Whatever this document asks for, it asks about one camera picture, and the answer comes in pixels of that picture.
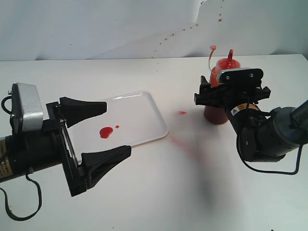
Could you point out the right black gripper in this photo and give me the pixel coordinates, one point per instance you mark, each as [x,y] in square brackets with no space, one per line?
[226,95]

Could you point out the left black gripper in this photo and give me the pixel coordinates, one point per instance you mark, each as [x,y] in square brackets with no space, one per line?
[84,175]

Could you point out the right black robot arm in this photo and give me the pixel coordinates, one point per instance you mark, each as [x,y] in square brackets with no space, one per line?
[261,136]

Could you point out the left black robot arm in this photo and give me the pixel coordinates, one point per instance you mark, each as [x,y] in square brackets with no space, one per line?
[51,145]

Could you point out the red sauce blob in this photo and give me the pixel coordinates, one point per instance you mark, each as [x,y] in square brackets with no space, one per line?
[105,132]

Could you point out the white rectangular plastic tray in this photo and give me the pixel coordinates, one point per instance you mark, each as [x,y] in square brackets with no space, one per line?
[137,115]

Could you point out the white backdrop sheet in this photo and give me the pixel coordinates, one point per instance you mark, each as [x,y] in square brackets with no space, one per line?
[120,29]

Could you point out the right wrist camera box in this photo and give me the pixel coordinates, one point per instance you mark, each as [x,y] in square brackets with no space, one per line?
[240,76]

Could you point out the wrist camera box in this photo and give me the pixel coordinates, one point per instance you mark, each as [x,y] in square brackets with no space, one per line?
[27,112]
[240,76]

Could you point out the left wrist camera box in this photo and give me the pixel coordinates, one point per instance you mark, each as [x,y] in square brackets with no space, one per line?
[27,112]

